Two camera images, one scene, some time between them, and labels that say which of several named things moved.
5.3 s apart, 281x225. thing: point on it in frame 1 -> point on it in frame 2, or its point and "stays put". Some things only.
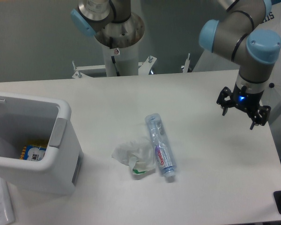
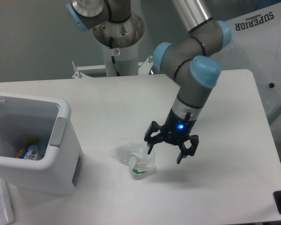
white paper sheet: [1, 210] stays put
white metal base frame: [144, 68] stays put
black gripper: [247, 99] -> [176, 130]
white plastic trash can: [16, 119] stays put
